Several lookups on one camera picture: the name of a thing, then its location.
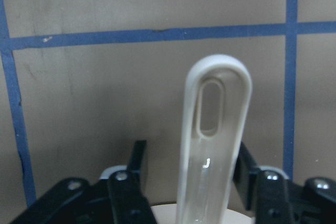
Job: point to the beige plastic dustpan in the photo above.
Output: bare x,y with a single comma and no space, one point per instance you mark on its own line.
208,157

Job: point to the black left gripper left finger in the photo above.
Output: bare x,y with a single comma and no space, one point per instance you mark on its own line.
116,198

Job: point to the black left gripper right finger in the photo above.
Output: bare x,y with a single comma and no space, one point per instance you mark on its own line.
273,198

